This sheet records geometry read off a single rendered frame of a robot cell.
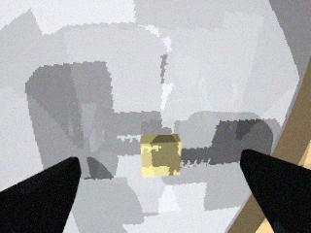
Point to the olive yellow block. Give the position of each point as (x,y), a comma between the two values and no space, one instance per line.
(161,155)

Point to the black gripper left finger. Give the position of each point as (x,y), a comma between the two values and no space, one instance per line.
(42,203)

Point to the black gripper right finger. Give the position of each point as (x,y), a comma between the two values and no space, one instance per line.
(282,189)

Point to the tan puzzle board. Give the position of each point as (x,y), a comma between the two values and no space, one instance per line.
(294,146)

